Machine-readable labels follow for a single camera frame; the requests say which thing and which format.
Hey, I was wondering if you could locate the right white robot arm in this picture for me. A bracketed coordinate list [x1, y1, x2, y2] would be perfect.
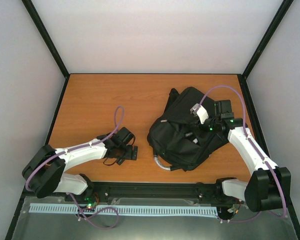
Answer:
[190, 100, 291, 212]

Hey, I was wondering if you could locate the light blue cable duct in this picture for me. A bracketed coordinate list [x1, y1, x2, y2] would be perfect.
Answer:
[28, 203, 218, 218]

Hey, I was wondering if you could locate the left black frame post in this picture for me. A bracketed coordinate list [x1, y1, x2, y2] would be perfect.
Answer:
[21, 0, 71, 79]

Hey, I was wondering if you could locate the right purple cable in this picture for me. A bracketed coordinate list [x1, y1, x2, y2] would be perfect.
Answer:
[191, 85, 288, 225]

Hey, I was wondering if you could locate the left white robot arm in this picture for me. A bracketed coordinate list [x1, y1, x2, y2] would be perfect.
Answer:
[22, 127, 138, 202]

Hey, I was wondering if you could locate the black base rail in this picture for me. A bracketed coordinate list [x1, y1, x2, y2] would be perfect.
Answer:
[74, 181, 236, 206]

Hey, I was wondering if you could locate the right black frame post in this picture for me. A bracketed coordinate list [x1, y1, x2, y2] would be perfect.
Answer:
[241, 0, 295, 78]

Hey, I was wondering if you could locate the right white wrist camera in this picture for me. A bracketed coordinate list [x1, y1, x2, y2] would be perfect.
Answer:
[190, 103, 209, 125]

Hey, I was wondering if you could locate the black student backpack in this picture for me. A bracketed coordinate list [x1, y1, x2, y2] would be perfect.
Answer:
[147, 87, 229, 172]

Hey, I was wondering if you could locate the black frame post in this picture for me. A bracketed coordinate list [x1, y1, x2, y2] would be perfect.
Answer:
[21, 0, 71, 79]
[241, 0, 295, 78]

